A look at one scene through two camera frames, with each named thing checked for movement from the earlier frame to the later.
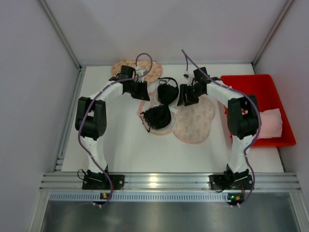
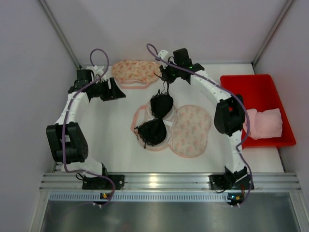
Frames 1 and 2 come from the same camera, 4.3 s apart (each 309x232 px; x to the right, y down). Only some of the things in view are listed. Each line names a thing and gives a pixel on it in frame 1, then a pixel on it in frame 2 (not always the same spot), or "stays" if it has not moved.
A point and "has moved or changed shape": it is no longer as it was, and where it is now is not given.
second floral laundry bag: [152, 70] stays
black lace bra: [158, 117] has moved or changed shape
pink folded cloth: [271, 124] stays
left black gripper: [136, 87] -> [107, 89]
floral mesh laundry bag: [192, 123] has moved or changed shape
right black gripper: [190, 90] -> [165, 74]
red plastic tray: [262, 89] stays
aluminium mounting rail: [70, 181] stays
